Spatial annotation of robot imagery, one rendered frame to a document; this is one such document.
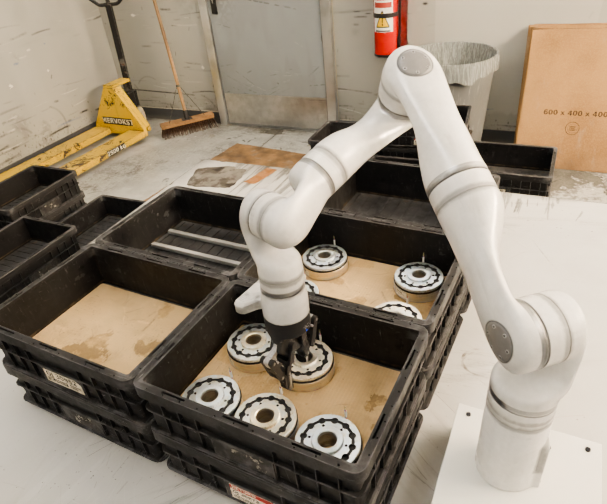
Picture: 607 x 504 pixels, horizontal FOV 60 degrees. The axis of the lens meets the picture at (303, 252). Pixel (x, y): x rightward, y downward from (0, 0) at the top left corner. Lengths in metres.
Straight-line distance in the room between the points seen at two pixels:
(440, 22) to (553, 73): 0.78
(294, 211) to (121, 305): 0.63
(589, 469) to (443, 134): 0.56
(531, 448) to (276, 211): 0.49
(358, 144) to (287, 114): 3.58
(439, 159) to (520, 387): 0.33
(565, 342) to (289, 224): 0.37
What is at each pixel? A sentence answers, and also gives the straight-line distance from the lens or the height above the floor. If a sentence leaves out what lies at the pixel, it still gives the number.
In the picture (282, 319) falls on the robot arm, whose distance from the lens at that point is 0.82.
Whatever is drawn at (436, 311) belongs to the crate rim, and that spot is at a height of 0.93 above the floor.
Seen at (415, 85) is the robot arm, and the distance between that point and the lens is 0.83.
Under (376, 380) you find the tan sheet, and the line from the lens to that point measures 0.96.
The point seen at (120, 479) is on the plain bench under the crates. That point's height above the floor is 0.70.
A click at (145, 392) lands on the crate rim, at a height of 0.93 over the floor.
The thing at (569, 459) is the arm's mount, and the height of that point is 0.77.
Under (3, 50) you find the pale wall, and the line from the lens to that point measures 4.60.
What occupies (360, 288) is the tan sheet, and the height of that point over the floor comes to 0.83.
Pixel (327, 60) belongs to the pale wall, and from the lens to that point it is 4.07.
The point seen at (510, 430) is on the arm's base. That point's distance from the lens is 0.82.
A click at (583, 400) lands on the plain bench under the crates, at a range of 1.17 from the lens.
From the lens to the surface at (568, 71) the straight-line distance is 3.62.
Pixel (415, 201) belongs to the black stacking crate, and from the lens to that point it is 1.48.
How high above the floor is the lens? 1.54
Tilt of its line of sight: 34 degrees down
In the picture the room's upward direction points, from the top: 7 degrees counter-clockwise
